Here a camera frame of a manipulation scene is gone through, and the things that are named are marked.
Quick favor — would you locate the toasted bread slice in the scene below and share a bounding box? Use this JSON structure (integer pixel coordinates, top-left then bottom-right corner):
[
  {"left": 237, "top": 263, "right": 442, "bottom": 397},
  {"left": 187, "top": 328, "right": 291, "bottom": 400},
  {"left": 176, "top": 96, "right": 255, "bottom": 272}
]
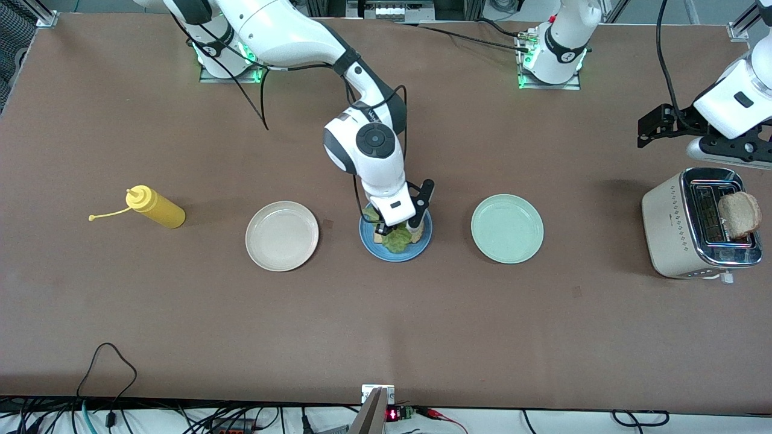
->
[
  {"left": 372, "top": 231, "right": 424, "bottom": 245},
  {"left": 717, "top": 192, "right": 763, "bottom": 241}
]

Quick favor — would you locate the green lettuce leaf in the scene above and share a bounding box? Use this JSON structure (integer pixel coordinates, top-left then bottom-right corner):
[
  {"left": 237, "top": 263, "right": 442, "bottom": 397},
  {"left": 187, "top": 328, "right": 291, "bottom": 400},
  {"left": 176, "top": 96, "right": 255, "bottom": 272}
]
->
[{"left": 363, "top": 206, "right": 416, "bottom": 254}]

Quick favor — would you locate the yellow squeeze bottle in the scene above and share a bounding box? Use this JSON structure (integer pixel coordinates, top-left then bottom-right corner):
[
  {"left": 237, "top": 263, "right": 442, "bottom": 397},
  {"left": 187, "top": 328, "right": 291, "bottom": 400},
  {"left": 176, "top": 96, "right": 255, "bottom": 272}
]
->
[{"left": 88, "top": 185, "right": 186, "bottom": 230}]

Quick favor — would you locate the blue plate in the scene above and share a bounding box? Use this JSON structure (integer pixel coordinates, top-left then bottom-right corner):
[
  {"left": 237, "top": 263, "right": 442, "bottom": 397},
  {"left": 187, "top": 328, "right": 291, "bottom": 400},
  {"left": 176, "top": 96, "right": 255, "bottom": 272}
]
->
[{"left": 359, "top": 199, "right": 434, "bottom": 263}]

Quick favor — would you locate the beige plate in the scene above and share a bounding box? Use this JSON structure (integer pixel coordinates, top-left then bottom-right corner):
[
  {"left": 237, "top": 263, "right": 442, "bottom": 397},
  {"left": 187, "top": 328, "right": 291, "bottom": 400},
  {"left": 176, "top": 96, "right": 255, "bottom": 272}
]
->
[{"left": 245, "top": 201, "right": 320, "bottom": 272}]

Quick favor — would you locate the pale green plate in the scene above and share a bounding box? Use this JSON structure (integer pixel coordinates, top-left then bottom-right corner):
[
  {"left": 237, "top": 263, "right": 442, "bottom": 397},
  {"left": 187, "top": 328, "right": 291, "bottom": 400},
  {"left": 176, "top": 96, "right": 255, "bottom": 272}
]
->
[{"left": 470, "top": 193, "right": 545, "bottom": 265}]

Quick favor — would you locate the aluminium profile corner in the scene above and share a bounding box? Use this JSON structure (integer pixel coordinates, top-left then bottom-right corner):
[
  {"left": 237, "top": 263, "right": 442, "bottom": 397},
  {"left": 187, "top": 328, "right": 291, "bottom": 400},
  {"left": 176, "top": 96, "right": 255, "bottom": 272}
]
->
[
  {"left": 727, "top": 5, "right": 768, "bottom": 42},
  {"left": 27, "top": 0, "right": 60, "bottom": 28}
]

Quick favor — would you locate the cream toaster with chrome top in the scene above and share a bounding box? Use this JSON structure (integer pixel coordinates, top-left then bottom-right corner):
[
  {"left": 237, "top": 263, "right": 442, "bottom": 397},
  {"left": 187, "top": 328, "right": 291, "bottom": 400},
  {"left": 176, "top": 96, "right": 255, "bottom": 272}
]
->
[{"left": 641, "top": 167, "right": 764, "bottom": 284}]

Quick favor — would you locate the white clamp block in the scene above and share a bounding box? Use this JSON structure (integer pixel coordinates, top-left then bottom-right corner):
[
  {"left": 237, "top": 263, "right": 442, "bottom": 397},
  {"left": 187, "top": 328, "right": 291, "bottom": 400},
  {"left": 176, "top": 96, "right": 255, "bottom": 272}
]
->
[{"left": 361, "top": 384, "right": 396, "bottom": 405}]

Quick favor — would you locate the grey control box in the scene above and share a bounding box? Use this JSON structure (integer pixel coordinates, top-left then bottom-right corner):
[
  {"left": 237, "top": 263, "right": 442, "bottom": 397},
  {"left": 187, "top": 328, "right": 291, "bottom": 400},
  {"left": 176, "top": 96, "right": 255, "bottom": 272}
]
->
[{"left": 346, "top": 0, "right": 435, "bottom": 22}]

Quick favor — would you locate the black white patterned fabric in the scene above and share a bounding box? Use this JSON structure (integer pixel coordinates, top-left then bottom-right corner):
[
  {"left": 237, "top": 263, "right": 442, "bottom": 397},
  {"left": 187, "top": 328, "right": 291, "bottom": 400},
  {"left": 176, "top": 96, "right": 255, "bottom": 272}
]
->
[{"left": 0, "top": 8, "right": 37, "bottom": 113}]

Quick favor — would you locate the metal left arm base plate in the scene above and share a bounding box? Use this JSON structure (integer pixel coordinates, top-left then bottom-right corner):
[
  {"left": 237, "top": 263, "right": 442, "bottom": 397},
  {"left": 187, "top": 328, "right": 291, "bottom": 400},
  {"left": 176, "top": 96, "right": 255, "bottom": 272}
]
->
[{"left": 516, "top": 30, "right": 583, "bottom": 91}]

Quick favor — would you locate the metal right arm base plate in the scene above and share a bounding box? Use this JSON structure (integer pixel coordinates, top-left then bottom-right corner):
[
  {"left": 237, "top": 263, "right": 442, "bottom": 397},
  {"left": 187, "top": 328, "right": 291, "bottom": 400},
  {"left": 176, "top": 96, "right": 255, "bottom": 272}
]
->
[{"left": 199, "top": 17, "right": 270, "bottom": 84}]

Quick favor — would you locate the black cable on table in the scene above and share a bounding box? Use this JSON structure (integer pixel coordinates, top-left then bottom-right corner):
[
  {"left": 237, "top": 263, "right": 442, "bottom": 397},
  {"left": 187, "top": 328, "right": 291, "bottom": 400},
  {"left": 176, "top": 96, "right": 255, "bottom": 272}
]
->
[{"left": 395, "top": 18, "right": 533, "bottom": 54}]

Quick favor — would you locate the red black wire pair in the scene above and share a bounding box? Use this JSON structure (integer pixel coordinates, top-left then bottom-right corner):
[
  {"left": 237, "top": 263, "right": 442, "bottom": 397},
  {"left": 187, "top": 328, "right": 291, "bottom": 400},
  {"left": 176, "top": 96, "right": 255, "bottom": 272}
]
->
[{"left": 413, "top": 406, "right": 472, "bottom": 434}]

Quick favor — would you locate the black coiled cable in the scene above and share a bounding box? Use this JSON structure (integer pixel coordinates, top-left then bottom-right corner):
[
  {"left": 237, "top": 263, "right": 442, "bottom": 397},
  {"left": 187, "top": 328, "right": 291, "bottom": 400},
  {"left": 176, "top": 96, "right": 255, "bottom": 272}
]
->
[{"left": 612, "top": 409, "right": 671, "bottom": 428}]

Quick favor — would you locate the thin black cable loop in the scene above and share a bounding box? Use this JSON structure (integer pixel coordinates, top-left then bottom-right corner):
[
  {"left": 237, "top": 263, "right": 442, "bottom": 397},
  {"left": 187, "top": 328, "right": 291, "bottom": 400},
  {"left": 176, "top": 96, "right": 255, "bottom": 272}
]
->
[{"left": 75, "top": 342, "right": 139, "bottom": 402}]

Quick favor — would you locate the black cable tangle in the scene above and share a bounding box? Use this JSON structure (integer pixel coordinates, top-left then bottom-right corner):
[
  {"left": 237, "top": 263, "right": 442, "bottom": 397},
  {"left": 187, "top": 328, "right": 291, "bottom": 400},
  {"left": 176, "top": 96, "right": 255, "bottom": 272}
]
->
[{"left": 0, "top": 395, "right": 362, "bottom": 434}]

